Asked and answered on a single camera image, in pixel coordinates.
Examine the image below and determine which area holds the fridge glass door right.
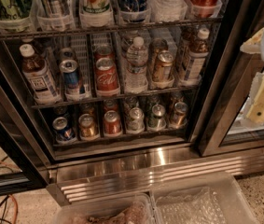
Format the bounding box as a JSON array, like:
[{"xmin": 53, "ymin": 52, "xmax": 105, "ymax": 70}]
[{"xmin": 199, "ymin": 0, "xmax": 264, "ymax": 156}]

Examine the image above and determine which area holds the tea bottle right middle shelf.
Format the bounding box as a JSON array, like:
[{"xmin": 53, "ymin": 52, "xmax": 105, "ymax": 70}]
[{"xmin": 180, "ymin": 27, "xmax": 210, "ymax": 82}]

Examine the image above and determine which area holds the tea bottle shelf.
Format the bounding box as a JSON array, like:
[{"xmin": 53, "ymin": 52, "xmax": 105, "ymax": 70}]
[
  {"xmin": 180, "ymin": 27, "xmax": 210, "ymax": 82},
  {"xmin": 20, "ymin": 44, "xmax": 58, "ymax": 100}
]

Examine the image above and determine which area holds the gold can bottom shelf right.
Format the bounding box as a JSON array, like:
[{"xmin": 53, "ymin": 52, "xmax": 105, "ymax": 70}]
[{"xmin": 170, "ymin": 102, "xmax": 188, "ymax": 125}]

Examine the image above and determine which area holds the gold can shelf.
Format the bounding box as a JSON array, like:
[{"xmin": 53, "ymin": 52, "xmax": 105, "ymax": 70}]
[
  {"xmin": 170, "ymin": 102, "xmax": 188, "ymax": 125},
  {"xmin": 152, "ymin": 50, "xmax": 174, "ymax": 82},
  {"xmin": 78, "ymin": 114, "xmax": 98, "ymax": 138}
]

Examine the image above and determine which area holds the gold can middle shelf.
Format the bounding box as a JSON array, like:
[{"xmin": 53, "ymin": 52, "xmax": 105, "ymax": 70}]
[{"xmin": 152, "ymin": 50, "xmax": 174, "ymax": 82}]

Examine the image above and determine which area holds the green can bottom shelf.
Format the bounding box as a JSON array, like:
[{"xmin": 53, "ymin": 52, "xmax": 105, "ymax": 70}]
[{"xmin": 148, "ymin": 105, "xmax": 166, "ymax": 129}]

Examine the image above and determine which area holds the clear water bottle middle shelf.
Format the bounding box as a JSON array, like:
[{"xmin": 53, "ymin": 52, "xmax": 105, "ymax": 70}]
[{"xmin": 125, "ymin": 36, "xmax": 148, "ymax": 93}]

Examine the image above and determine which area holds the clear water bottle shelf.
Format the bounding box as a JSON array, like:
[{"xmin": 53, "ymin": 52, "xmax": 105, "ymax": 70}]
[
  {"xmin": 149, "ymin": 0, "xmax": 188, "ymax": 22},
  {"xmin": 125, "ymin": 36, "xmax": 148, "ymax": 93}
]

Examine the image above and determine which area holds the silver can bottom shelf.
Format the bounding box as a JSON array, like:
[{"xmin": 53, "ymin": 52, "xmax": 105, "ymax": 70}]
[{"xmin": 127, "ymin": 107, "xmax": 144, "ymax": 132}]

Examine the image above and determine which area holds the clear water bottle top shelf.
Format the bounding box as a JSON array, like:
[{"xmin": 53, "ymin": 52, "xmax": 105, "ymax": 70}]
[{"xmin": 149, "ymin": 0, "xmax": 188, "ymax": 22}]

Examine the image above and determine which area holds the red coke can bottom shelf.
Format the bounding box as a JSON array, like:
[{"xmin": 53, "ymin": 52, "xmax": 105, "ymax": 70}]
[{"xmin": 104, "ymin": 110, "xmax": 121, "ymax": 134}]

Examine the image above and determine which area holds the red coke can middle shelf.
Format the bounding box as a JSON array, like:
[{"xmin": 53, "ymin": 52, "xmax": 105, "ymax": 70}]
[{"xmin": 95, "ymin": 58, "xmax": 118, "ymax": 91}]

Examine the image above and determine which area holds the gold can bottom shelf left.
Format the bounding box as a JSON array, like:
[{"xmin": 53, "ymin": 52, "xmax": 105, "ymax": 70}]
[{"xmin": 78, "ymin": 114, "xmax": 98, "ymax": 138}]

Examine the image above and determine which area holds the steel fridge bottom grille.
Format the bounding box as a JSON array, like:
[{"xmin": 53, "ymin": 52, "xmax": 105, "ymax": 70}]
[{"xmin": 47, "ymin": 147, "xmax": 264, "ymax": 206}]

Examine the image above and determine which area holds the blue pepsi can middle shelf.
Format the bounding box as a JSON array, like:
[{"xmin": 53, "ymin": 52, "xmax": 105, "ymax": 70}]
[{"xmin": 59, "ymin": 59, "xmax": 85, "ymax": 95}]

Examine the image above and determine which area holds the blue pepsi can bottom shelf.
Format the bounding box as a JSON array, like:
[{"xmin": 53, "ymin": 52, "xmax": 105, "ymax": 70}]
[{"xmin": 52, "ymin": 117, "xmax": 76, "ymax": 141}]

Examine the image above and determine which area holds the tea bottle left middle shelf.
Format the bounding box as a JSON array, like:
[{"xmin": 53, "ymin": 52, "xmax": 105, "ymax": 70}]
[{"xmin": 20, "ymin": 44, "xmax": 58, "ymax": 100}]

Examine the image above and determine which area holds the silver striped can top shelf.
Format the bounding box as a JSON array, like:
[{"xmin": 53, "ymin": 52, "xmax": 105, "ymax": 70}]
[{"xmin": 41, "ymin": 0, "xmax": 70, "ymax": 18}]

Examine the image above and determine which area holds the fridge open door left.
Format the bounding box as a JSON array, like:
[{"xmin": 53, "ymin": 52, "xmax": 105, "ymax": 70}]
[{"xmin": 0, "ymin": 45, "xmax": 49, "ymax": 196}]

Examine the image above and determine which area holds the clear plastic bin right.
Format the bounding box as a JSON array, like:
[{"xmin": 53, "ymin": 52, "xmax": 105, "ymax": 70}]
[{"xmin": 150, "ymin": 172, "xmax": 258, "ymax": 224}]

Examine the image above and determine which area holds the clear plastic bin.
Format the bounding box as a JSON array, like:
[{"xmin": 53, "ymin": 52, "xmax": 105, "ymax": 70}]
[
  {"xmin": 51, "ymin": 193, "xmax": 156, "ymax": 224},
  {"xmin": 150, "ymin": 172, "xmax": 258, "ymax": 224}
]

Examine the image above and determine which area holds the clear plastic bin left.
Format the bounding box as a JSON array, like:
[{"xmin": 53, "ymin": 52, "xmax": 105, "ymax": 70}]
[{"xmin": 51, "ymin": 193, "xmax": 156, "ymax": 224}]

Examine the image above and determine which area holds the middle wire shelf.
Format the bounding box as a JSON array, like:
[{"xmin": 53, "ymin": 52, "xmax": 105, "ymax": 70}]
[{"xmin": 30, "ymin": 85, "xmax": 200, "ymax": 109}]

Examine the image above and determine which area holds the wire shelf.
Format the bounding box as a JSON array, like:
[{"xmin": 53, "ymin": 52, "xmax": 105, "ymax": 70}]
[
  {"xmin": 0, "ymin": 17, "xmax": 223, "ymax": 40},
  {"xmin": 30, "ymin": 85, "xmax": 200, "ymax": 109}
]

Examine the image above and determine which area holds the top wire shelf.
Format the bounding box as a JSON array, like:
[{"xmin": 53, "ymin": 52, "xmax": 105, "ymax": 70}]
[{"xmin": 0, "ymin": 17, "xmax": 223, "ymax": 40}]

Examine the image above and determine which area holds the orange cable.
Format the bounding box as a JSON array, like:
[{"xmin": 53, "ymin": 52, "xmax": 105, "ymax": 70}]
[{"xmin": 7, "ymin": 194, "xmax": 19, "ymax": 224}]

